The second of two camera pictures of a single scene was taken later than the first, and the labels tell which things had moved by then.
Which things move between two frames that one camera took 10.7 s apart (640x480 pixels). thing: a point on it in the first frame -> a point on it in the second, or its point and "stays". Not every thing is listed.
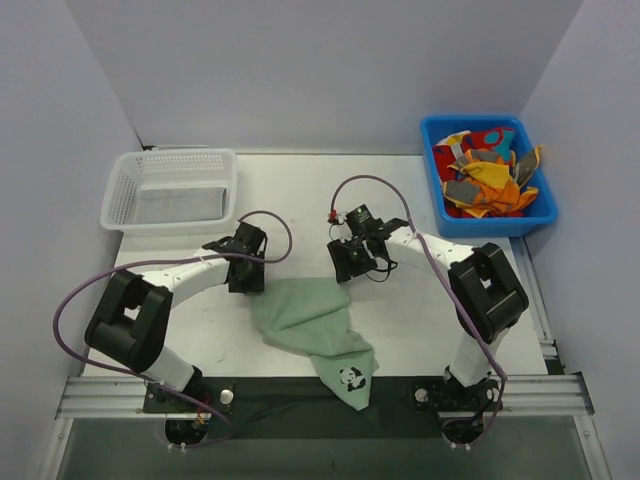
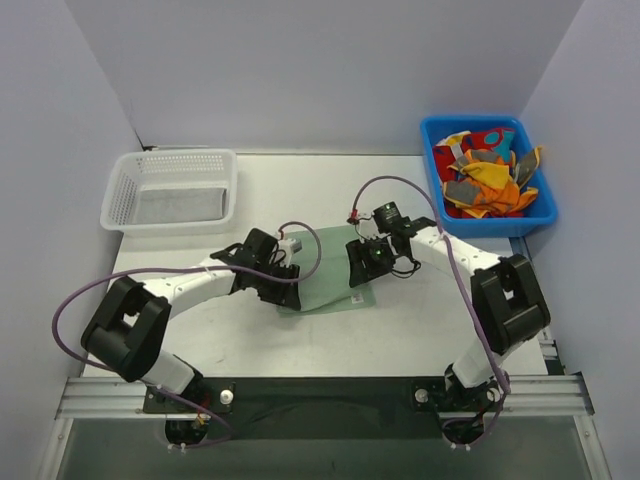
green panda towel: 309,316 -> 330,288
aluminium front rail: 529,396 stays
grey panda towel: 168,204 stays
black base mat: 300,409 stays
